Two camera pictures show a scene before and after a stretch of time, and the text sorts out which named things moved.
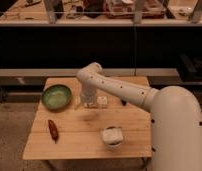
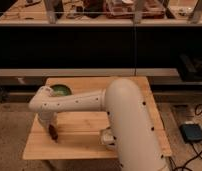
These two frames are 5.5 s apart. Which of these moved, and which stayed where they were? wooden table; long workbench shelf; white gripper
Moved: white gripper
Stayed: long workbench shelf; wooden table
